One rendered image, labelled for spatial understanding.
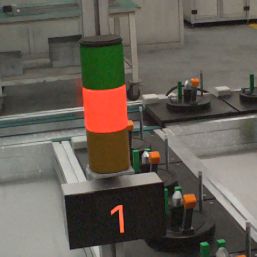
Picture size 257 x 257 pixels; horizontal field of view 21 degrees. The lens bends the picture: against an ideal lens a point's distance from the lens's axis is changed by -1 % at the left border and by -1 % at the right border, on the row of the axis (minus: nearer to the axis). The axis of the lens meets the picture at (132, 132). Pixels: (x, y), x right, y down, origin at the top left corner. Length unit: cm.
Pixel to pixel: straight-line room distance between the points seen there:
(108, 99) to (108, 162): 8
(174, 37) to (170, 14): 29
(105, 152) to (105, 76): 9
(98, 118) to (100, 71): 6
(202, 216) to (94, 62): 63
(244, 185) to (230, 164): 16
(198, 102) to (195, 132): 13
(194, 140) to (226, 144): 11
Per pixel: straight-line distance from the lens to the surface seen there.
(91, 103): 79
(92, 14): 80
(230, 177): 187
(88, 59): 77
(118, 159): 80
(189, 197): 121
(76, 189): 82
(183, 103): 211
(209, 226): 129
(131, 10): 582
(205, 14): 978
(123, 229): 84
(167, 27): 823
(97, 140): 80
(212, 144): 203
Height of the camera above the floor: 155
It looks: 17 degrees down
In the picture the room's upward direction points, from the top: 3 degrees counter-clockwise
